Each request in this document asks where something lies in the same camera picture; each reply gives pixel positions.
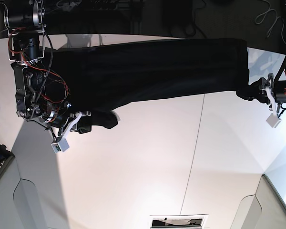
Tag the grey panel at right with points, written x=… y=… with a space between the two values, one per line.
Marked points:
x=263 y=210

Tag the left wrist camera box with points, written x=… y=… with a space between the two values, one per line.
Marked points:
x=273 y=120

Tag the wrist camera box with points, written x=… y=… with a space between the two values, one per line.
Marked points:
x=60 y=145
x=273 y=120

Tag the grey bin at left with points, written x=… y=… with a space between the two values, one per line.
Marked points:
x=20 y=206

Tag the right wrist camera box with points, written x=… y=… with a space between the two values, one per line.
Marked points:
x=60 y=145

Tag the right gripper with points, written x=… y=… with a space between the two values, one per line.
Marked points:
x=59 y=125

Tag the black t-shirt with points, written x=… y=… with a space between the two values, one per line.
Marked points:
x=104 y=78

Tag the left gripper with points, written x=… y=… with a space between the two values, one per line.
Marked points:
x=263 y=91

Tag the printed paper sheet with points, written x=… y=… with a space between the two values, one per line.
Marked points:
x=179 y=222

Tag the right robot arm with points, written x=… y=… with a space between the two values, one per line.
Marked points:
x=41 y=93

